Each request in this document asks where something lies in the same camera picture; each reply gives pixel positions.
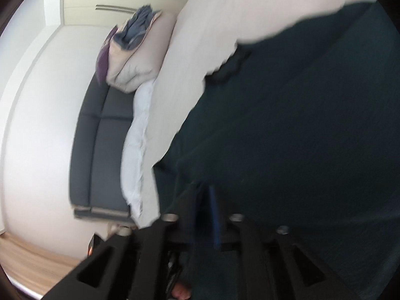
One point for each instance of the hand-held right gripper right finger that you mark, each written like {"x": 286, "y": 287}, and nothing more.
{"x": 214, "y": 215}

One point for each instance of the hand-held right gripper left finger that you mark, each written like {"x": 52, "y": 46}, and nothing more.
{"x": 153, "y": 240}

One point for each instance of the dark green fleece garment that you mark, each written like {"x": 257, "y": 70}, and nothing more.
{"x": 281, "y": 115}

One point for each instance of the white quilted mattress pad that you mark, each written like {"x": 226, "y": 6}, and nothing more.
{"x": 134, "y": 162}

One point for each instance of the grey padded headboard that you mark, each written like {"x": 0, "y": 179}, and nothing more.
{"x": 93, "y": 147}

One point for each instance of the folded beige and blue duvet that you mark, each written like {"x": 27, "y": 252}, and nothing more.
{"x": 140, "y": 65}

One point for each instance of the bed with white sheet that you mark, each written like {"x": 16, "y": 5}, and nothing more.
{"x": 203, "y": 37}

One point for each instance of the purple pillow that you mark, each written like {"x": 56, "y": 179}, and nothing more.
{"x": 103, "y": 62}

